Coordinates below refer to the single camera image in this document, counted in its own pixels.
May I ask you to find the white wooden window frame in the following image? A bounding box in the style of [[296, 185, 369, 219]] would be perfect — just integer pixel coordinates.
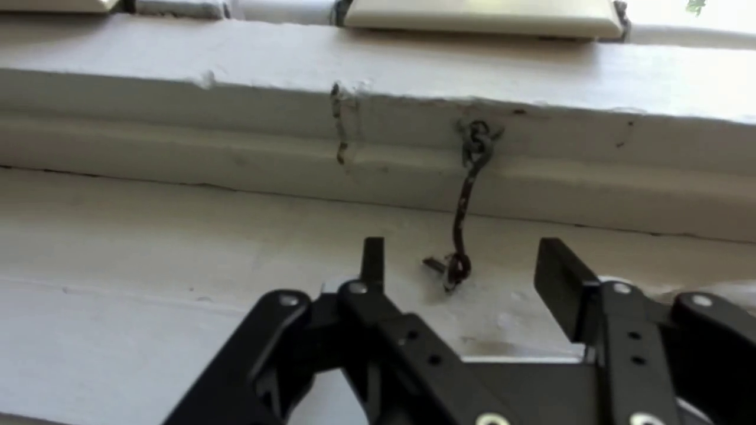
[[621, 0, 756, 51]]

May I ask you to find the metal hook latch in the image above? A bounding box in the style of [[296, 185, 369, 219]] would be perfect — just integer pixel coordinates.
[[423, 116, 508, 296]]

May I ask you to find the beige light switch plate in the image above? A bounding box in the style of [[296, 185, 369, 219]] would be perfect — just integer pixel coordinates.
[[343, 0, 627, 41]]

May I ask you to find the beige power outlet adapter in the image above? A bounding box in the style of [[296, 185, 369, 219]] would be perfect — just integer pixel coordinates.
[[0, 0, 123, 17]]

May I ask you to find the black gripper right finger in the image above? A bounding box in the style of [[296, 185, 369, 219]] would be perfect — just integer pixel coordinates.
[[532, 236, 756, 425]]

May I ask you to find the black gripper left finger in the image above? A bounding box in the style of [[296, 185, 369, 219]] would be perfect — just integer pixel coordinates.
[[164, 234, 516, 425]]

